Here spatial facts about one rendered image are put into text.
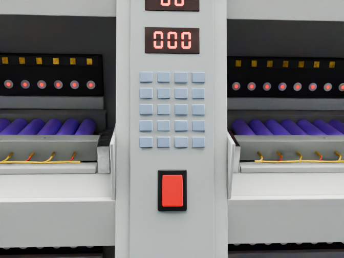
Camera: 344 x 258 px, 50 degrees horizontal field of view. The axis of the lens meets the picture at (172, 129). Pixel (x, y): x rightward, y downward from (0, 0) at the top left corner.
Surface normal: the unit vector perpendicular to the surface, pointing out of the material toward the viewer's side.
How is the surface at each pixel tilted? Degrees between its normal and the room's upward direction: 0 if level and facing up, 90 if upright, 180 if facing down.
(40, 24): 90
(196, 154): 90
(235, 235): 111
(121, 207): 90
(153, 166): 90
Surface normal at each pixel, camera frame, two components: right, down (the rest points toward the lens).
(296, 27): 0.06, -0.04
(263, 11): 0.06, 0.33
